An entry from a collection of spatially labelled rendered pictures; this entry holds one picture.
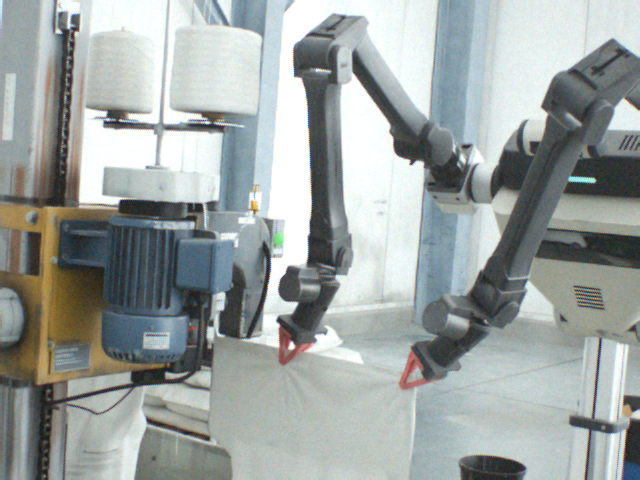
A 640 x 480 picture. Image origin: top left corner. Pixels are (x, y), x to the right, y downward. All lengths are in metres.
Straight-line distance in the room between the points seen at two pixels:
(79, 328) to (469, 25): 9.15
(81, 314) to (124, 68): 0.49
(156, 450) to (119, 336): 1.03
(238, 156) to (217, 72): 6.29
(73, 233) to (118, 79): 0.36
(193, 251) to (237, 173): 6.40
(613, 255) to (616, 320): 0.19
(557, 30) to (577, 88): 9.06
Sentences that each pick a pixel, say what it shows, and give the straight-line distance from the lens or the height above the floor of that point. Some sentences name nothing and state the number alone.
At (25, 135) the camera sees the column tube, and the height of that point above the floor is 1.46.
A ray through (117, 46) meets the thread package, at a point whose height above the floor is 1.65.
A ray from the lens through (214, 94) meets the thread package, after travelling 1.81.
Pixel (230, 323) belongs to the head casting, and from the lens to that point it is 2.21.
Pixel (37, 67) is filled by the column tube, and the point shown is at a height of 1.58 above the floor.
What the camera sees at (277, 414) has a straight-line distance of 2.03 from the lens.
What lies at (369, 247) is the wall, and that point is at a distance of 9.90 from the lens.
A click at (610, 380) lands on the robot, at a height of 1.04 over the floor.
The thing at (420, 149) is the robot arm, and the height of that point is 1.50.
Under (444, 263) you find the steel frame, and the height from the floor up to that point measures 0.69.
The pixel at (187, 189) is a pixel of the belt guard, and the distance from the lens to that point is 1.71.
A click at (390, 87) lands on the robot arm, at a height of 1.61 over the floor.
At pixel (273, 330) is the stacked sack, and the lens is 5.50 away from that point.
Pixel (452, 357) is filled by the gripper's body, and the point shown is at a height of 1.13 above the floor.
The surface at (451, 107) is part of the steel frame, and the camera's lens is 10.73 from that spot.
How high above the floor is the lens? 1.41
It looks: 3 degrees down
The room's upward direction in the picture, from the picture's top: 4 degrees clockwise
